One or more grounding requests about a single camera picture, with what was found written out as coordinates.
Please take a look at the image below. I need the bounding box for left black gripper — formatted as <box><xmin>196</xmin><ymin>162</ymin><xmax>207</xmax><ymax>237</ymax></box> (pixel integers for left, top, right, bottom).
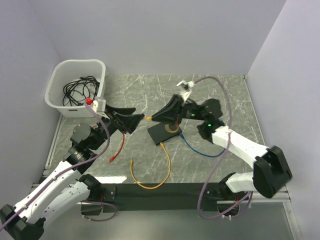
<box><xmin>90</xmin><ymin>103</ymin><xmax>145</xmax><ymax>150</ymax></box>

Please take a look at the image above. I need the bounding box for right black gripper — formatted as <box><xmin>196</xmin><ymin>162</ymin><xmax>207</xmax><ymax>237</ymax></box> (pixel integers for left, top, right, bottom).
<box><xmin>152</xmin><ymin>93</ymin><xmax>208</xmax><ymax>126</ymax></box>

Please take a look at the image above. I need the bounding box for blue ethernet cable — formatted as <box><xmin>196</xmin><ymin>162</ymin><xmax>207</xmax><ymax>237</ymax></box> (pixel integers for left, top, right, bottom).
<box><xmin>179</xmin><ymin>132</ymin><xmax>227</xmax><ymax>158</ymax></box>

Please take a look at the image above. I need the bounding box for yellow ethernet cable short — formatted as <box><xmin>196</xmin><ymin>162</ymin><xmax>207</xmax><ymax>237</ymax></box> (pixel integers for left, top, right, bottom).
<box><xmin>144</xmin><ymin>116</ymin><xmax>180</xmax><ymax>134</ymax></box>

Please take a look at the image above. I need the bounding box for black network switch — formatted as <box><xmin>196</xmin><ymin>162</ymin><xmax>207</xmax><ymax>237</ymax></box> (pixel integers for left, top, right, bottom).
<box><xmin>147</xmin><ymin>123</ymin><xmax>182</xmax><ymax>146</ymax></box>

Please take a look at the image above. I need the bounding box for yellow ethernet cable long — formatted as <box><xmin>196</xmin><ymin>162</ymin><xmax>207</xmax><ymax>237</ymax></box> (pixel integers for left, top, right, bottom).
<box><xmin>130</xmin><ymin>142</ymin><xmax>172</xmax><ymax>190</ymax></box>

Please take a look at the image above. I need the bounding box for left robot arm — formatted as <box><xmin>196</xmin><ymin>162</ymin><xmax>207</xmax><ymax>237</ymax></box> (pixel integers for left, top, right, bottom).
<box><xmin>0</xmin><ymin>105</ymin><xmax>145</xmax><ymax>240</ymax></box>

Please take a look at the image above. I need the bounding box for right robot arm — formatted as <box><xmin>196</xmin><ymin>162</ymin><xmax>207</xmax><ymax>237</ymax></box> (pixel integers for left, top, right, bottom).
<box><xmin>151</xmin><ymin>94</ymin><xmax>292</xmax><ymax>200</ymax></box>

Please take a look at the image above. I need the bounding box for white plastic basket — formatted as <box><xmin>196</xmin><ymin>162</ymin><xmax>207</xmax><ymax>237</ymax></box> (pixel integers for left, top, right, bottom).
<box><xmin>44</xmin><ymin>59</ymin><xmax>106</xmax><ymax>118</ymax></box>

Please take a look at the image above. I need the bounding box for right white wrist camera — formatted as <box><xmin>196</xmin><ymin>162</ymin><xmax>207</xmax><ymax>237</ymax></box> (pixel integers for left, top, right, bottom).
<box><xmin>176</xmin><ymin>80</ymin><xmax>195</xmax><ymax>102</ymax></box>

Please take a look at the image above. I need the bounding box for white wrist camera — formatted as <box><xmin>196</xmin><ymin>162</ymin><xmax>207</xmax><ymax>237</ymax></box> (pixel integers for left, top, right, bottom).
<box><xmin>84</xmin><ymin>97</ymin><xmax>107</xmax><ymax>118</ymax></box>
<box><xmin>176</xmin><ymin>80</ymin><xmax>195</xmax><ymax>102</ymax></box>

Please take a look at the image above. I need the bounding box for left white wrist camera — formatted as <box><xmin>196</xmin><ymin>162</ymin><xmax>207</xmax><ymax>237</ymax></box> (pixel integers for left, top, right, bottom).
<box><xmin>84</xmin><ymin>97</ymin><xmax>107</xmax><ymax>118</ymax></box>

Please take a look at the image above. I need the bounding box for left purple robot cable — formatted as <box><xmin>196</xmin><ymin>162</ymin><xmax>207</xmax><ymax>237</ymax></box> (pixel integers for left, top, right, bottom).
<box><xmin>0</xmin><ymin>101</ymin><xmax>119</xmax><ymax>231</ymax></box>

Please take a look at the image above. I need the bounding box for red ethernet cable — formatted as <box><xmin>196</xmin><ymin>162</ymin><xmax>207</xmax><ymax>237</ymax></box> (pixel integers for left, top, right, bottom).
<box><xmin>108</xmin><ymin>133</ymin><xmax>126</xmax><ymax>163</ymax></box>

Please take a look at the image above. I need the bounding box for black cable bundle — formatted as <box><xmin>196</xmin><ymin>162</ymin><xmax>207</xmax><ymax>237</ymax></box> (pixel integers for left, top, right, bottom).
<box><xmin>61</xmin><ymin>75</ymin><xmax>101</xmax><ymax>107</ymax></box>

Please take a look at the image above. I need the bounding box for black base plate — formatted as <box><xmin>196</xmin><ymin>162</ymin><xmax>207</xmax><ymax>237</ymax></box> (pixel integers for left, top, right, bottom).
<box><xmin>74</xmin><ymin>182</ymin><xmax>251</xmax><ymax>216</ymax></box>

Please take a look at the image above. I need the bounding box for aluminium rail frame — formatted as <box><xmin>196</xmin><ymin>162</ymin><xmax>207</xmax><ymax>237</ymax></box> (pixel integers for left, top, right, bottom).
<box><xmin>14</xmin><ymin>74</ymin><xmax>305</xmax><ymax>240</ymax></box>

